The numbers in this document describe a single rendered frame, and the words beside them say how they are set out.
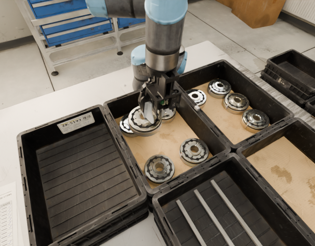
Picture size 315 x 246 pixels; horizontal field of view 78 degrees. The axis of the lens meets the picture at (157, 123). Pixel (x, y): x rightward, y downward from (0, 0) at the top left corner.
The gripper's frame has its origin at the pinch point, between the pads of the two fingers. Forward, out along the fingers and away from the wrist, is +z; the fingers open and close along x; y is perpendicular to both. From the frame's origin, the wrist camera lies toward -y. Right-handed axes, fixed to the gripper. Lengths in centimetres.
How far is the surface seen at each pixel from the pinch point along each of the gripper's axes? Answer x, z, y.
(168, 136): 7.3, 16.6, 0.2
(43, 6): -16, 32, -188
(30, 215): -40.4, 9.3, 9.6
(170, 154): 4.0, 16.7, 7.2
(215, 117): 29.6, 15.3, 1.0
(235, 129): 32.8, 15.0, 9.7
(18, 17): -46, 70, -272
